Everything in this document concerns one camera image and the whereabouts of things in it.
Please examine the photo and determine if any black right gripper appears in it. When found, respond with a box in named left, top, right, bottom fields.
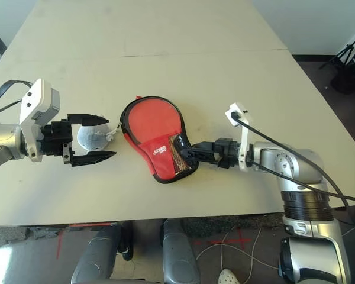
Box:
left=180, top=137, right=242, bottom=169

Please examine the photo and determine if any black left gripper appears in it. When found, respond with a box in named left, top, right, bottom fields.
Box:
left=37, top=113, right=118, bottom=169

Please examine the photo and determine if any grey plush zipper charm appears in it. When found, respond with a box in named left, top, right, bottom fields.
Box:
left=76, top=123, right=121, bottom=151

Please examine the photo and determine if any red and black paddle case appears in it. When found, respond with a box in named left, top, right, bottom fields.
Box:
left=119, top=95, right=199, bottom=186

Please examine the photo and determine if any grey right robot leg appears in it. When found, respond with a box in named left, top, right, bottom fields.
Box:
left=161, top=218, right=202, bottom=284

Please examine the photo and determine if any grey robot leg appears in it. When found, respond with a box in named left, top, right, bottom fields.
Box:
left=161, top=218, right=202, bottom=284
left=70, top=224, right=134, bottom=284

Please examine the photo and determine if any grey left robot leg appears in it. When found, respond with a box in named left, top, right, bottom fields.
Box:
left=70, top=224, right=134, bottom=284

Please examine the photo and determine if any white perforated clog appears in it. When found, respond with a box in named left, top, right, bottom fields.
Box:
left=218, top=267, right=241, bottom=284

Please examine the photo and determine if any black bag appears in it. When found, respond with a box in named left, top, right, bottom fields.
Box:
left=331, top=63, right=355, bottom=95

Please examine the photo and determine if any black tripod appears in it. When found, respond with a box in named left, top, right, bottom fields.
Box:
left=319, top=28, right=355, bottom=70

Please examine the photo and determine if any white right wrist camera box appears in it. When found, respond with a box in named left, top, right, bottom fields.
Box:
left=224, top=102, right=252, bottom=172

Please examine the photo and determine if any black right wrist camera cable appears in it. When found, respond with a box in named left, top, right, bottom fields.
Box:
left=230, top=111, right=355, bottom=204

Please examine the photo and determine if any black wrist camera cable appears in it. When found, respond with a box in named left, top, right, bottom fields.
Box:
left=230, top=111, right=355, bottom=204
left=0, top=79, right=32, bottom=116

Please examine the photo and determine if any black left wrist camera cable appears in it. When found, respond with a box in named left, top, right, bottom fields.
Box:
left=0, top=79, right=32, bottom=116

